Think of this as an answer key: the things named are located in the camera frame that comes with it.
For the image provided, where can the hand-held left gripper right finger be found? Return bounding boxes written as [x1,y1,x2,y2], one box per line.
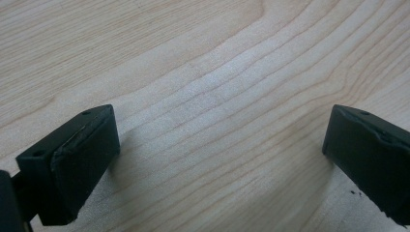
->
[321,103,410,228]

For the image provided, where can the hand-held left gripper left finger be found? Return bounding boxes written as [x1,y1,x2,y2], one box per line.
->
[15,103,121,226]

